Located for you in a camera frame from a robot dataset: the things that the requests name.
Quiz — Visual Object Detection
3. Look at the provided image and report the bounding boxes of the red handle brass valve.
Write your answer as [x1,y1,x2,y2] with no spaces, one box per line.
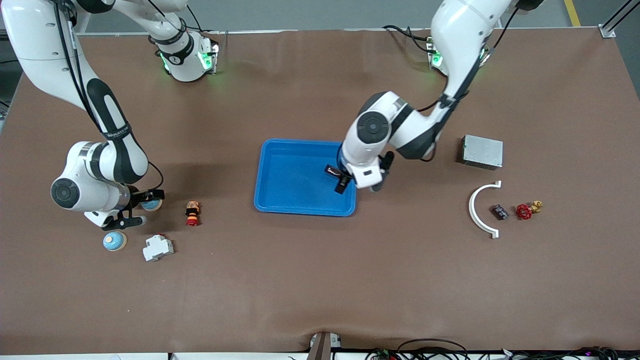
[515,200,544,221]

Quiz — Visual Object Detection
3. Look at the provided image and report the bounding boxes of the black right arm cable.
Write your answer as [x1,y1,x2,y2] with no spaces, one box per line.
[50,0,166,193]

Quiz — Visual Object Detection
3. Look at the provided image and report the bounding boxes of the blue dome knob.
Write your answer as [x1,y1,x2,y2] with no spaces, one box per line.
[102,231,128,252]

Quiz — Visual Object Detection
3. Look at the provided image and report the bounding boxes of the blue plastic tray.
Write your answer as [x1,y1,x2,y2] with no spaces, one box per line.
[253,138,359,218]

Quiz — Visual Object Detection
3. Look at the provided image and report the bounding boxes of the black base cable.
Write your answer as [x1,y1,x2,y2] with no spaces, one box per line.
[184,4,221,36]
[382,24,432,53]

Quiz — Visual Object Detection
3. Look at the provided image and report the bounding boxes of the black cable bundle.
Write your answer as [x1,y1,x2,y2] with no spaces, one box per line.
[365,338,640,360]

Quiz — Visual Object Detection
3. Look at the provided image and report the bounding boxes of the white curved plastic bracket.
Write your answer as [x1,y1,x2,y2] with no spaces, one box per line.
[468,180,502,240]

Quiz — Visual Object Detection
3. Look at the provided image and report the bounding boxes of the aluminium profile mount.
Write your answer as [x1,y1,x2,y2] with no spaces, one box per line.
[306,331,343,360]

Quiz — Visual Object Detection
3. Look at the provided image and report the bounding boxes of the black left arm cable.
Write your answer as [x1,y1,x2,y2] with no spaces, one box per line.
[417,5,518,163]

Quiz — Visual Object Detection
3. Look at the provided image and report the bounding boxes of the grey metal box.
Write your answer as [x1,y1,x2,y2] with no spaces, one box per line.
[460,134,504,171]

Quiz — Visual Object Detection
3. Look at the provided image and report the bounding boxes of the aluminium frame post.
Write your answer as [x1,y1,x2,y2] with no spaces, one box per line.
[600,0,640,39]

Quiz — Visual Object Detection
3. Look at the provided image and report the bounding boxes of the table cover sheet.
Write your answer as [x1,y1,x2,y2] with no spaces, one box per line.
[0,27,640,355]

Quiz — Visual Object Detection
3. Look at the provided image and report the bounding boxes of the white circuit breaker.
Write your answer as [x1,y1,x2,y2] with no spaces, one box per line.
[142,233,175,263]

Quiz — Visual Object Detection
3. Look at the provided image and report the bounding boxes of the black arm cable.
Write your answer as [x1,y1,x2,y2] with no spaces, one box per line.
[50,0,166,193]
[417,5,518,163]

